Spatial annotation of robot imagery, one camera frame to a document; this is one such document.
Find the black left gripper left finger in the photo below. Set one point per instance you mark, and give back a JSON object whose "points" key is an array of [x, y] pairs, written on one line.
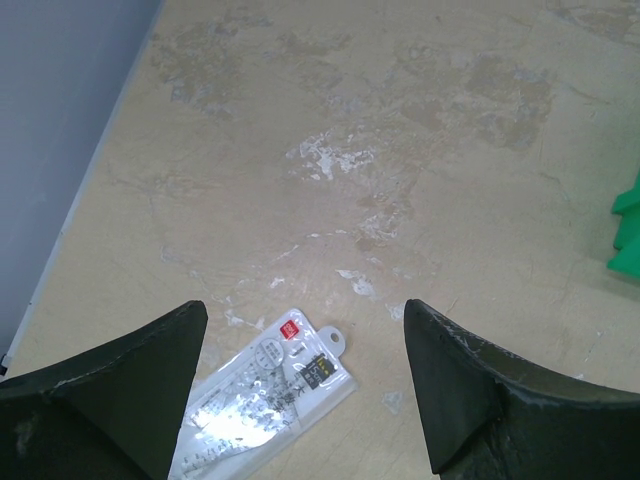
{"points": [[111, 412]]}

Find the green plastic bin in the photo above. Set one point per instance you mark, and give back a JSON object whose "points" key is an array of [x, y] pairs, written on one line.
{"points": [[626, 242]]}

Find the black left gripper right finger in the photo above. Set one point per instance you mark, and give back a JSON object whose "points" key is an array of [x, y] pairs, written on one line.
{"points": [[487, 413]]}

